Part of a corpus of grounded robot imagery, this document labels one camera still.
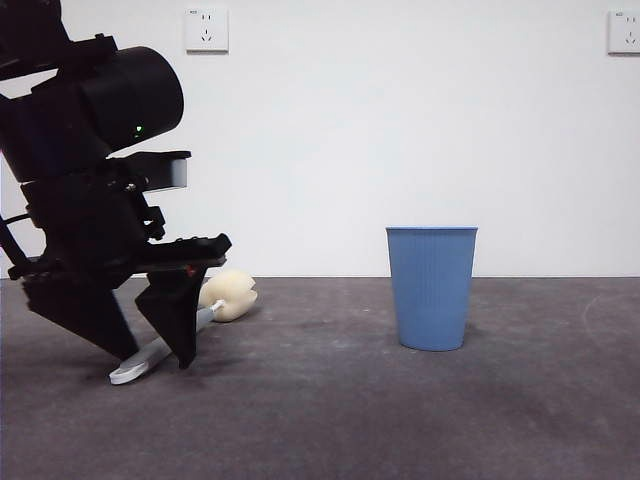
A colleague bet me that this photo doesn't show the sponge cup brush grey handle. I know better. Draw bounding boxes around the sponge cup brush grey handle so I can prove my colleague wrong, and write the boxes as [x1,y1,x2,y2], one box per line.
[107,268,259,386]

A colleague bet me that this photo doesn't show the blue ribbed plastic cup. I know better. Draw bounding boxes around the blue ribbed plastic cup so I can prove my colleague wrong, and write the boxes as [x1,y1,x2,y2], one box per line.
[385,225,480,352]

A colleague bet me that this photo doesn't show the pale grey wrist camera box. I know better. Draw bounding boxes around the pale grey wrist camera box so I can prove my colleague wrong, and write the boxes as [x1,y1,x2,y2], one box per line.
[134,150,192,194]

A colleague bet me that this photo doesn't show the white wall socket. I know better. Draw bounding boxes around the white wall socket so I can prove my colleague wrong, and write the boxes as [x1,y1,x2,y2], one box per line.
[185,6,231,55]
[607,9,640,57]

